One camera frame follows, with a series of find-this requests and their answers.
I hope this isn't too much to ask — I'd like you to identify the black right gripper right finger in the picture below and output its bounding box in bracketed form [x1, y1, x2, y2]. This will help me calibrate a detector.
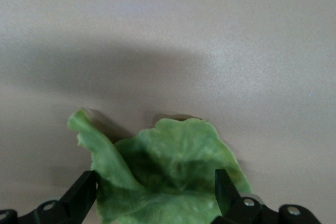
[214, 168, 322, 224]

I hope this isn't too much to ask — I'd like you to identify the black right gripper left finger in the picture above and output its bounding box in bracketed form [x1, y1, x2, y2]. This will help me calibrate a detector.
[0, 170, 98, 224]

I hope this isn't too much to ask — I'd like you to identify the green lettuce leaf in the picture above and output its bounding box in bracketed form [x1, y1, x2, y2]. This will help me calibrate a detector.
[67, 108, 253, 224]

